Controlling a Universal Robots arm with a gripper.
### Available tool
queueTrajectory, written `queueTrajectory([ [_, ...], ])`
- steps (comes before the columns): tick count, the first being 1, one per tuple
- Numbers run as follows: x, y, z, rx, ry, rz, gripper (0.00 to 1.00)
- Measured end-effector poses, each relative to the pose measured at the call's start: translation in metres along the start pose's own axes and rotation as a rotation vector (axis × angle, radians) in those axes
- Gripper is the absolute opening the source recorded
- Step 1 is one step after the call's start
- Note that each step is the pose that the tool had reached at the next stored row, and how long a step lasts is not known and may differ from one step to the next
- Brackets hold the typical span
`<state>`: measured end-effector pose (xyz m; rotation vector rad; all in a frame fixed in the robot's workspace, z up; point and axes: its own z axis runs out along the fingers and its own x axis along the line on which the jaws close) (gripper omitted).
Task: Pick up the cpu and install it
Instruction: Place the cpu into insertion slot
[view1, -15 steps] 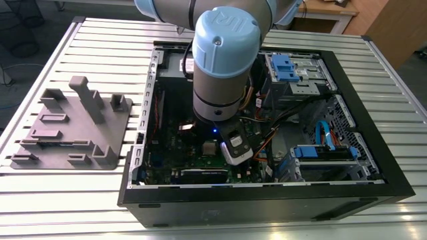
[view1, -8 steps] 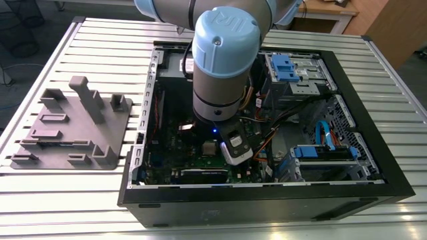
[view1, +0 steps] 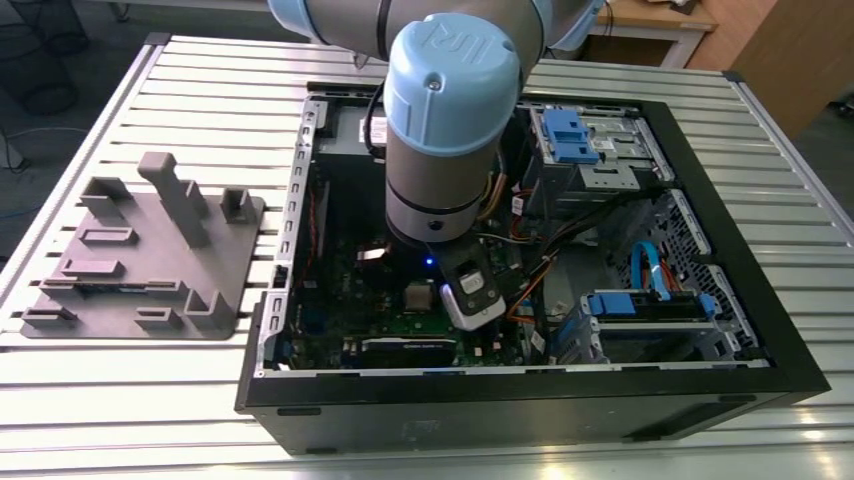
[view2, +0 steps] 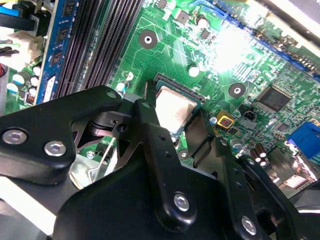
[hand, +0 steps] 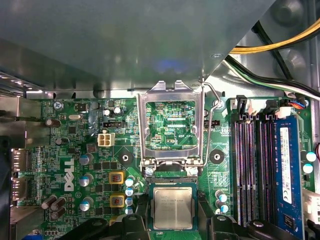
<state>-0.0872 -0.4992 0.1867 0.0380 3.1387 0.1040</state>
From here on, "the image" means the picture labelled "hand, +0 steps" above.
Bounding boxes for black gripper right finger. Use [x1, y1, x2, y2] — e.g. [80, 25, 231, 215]
[196, 193, 303, 240]

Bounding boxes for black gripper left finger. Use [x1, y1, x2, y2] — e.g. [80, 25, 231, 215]
[76, 193, 152, 240]

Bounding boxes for silver CPU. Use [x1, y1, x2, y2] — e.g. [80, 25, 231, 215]
[148, 185, 199, 232]

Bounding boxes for metal socket cover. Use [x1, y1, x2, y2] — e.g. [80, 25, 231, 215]
[136, 79, 205, 176]

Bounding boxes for metal locking lever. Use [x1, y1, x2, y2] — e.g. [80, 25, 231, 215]
[199, 78, 225, 173]

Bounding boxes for CPU socket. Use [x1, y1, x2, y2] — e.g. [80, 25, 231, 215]
[143, 174, 203, 240]

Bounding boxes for black RAM slot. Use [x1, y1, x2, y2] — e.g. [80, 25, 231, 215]
[267, 99, 279, 226]
[233, 94, 246, 227]
[257, 99, 269, 226]
[244, 109, 258, 227]

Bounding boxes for white four-pin connector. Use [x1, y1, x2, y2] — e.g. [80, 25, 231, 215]
[96, 131, 116, 149]

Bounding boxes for blue RAM stick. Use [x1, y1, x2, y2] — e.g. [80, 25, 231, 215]
[273, 114, 306, 240]

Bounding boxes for green motherboard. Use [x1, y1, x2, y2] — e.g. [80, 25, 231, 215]
[23, 96, 320, 240]

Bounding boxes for silver display port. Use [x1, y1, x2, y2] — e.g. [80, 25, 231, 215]
[11, 176, 31, 201]
[11, 148, 31, 174]

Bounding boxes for grey power supply unit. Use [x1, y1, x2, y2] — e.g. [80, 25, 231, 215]
[0, 0, 280, 94]

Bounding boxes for black PC case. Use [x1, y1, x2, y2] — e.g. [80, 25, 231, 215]
[0, 0, 320, 240]

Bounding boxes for black white wire bundle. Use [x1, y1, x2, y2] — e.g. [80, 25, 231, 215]
[223, 53, 320, 100]

